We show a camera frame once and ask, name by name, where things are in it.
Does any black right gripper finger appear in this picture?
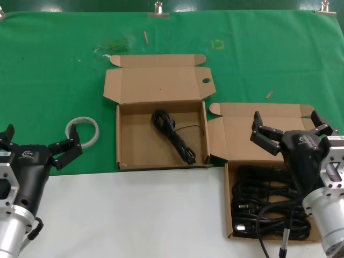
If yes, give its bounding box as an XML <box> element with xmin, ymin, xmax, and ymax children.
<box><xmin>310</xmin><ymin>110</ymin><xmax>339</xmax><ymax>138</ymax></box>
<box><xmin>249</xmin><ymin>111</ymin><xmax>283</xmax><ymax>157</ymax></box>

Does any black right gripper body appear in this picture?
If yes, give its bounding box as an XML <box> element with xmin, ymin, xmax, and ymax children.
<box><xmin>279</xmin><ymin>130</ymin><xmax>332</xmax><ymax>201</ymax></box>

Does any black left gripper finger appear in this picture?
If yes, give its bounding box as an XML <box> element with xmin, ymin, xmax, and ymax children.
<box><xmin>48</xmin><ymin>125</ymin><xmax>83</xmax><ymax>171</ymax></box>
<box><xmin>0</xmin><ymin>124</ymin><xmax>17</xmax><ymax>151</ymax></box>

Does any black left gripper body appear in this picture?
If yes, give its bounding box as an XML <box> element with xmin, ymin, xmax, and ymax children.
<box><xmin>0</xmin><ymin>144</ymin><xmax>53</xmax><ymax>218</ymax></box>

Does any cardboard box with round hole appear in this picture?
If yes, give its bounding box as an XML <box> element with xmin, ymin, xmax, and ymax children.
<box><xmin>103</xmin><ymin>53</ymin><xmax>217</xmax><ymax>171</ymax></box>

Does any clear tape roll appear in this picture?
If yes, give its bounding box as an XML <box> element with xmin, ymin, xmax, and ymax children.
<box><xmin>66</xmin><ymin>116</ymin><xmax>101</xmax><ymax>149</ymax></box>

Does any green table cloth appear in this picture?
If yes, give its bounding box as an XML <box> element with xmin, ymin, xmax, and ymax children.
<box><xmin>0</xmin><ymin>10</ymin><xmax>344</xmax><ymax>177</ymax></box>

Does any clear plastic wrapper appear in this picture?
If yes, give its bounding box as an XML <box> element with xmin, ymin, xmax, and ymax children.
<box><xmin>93</xmin><ymin>34</ymin><xmax>135</xmax><ymax>59</ymax></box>

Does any metal cloth clip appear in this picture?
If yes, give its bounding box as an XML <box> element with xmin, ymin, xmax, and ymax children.
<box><xmin>314</xmin><ymin>0</ymin><xmax>337</xmax><ymax>17</ymax></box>
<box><xmin>147</xmin><ymin>1</ymin><xmax>170</xmax><ymax>19</ymax></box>

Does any cardboard box holding cables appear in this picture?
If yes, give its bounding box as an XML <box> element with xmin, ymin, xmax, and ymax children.
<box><xmin>206</xmin><ymin>102</ymin><xmax>324</xmax><ymax>240</ymax></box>

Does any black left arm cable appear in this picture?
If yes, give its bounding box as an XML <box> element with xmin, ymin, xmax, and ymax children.
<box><xmin>26</xmin><ymin>216</ymin><xmax>44</xmax><ymax>242</ymax></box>

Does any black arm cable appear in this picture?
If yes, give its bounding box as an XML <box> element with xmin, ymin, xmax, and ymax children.
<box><xmin>26</xmin><ymin>216</ymin><xmax>44</xmax><ymax>242</ymax></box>
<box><xmin>256</xmin><ymin>197</ymin><xmax>305</xmax><ymax>258</ymax></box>

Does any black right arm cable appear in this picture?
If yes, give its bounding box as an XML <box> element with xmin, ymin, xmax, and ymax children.
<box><xmin>256</xmin><ymin>197</ymin><xmax>305</xmax><ymax>258</ymax></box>

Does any black power cable with plug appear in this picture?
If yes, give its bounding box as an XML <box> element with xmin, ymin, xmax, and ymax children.
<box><xmin>231</xmin><ymin>198</ymin><xmax>310</xmax><ymax>224</ymax></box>
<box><xmin>232</xmin><ymin>219</ymin><xmax>312</xmax><ymax>240</ymax></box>

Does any silver cable connector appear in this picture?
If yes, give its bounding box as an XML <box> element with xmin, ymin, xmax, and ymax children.
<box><xmin>278</xmin><ymin>227</ymin><xmax>290</xmax><ymax>258</ymax></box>

